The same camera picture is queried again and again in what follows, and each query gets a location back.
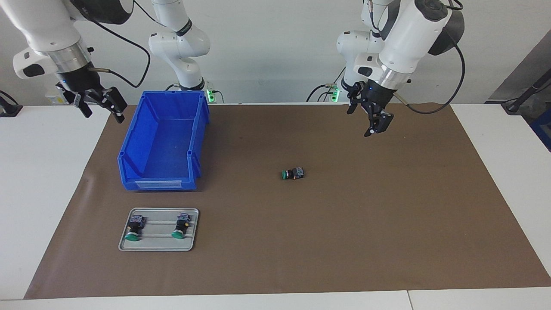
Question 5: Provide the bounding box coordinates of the blue plastic storage bin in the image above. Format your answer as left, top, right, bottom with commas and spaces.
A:
117, 90, 210, 191

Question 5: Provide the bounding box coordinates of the black table clamp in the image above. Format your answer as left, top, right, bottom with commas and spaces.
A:
0, 90, 23, 118

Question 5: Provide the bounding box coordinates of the blue crate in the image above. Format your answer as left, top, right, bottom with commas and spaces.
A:
530, 110, 551, 152

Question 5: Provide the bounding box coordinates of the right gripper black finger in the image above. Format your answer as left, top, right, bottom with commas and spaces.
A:
56, 84, 93, 119
97, 86, 128, 124

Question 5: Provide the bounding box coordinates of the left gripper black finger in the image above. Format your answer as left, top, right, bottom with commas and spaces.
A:
364, 111, 394, 138
347, 83, 365, 115

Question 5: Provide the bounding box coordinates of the brown table mat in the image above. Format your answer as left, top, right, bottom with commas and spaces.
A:
24, 103, 551, 300

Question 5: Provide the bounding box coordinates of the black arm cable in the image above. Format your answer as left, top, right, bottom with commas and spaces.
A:
88, 0, 152, 88
394, 0, 466, 115

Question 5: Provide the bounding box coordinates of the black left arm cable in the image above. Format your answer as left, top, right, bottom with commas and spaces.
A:
394, 0, 466, 115

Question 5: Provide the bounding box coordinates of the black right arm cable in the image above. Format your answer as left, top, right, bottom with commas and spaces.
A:
88, 0, 152, 88

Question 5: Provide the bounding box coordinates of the black stand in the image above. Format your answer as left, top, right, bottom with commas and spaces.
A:
501, 68, 551, 115

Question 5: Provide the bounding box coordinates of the grey metal tray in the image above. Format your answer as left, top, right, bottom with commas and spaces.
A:
118, 208, 199, 252

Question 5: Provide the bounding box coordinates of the white wall power strip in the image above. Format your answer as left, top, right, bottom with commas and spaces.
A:
45, 84, 80, 105

